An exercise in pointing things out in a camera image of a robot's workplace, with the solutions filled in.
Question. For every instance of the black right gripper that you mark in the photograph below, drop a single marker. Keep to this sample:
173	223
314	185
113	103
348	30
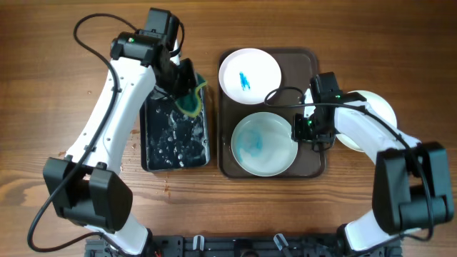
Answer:
299	135

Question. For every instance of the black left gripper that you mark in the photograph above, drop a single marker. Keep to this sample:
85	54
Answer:
188	67

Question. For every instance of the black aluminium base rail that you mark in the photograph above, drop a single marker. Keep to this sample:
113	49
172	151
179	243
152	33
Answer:
318	245

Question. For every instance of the dark brown serving tray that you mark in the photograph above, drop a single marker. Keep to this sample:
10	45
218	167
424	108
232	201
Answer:
297	65

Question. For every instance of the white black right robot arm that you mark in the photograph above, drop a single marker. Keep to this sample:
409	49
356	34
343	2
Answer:
412	183

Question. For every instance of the white plate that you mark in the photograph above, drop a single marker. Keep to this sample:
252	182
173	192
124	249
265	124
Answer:
380	106

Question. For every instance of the green yellow sponge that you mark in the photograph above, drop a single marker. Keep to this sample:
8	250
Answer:
192	104

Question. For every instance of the white plate stain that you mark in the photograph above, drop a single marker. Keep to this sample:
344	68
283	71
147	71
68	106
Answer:
247	76

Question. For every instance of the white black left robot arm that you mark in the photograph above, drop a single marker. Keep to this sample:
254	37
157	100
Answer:
85	187

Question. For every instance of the black water tub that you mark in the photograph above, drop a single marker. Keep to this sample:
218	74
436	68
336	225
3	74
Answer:
170	139

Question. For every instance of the light blue shallow plate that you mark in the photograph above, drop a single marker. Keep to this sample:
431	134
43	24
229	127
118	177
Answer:
262	146

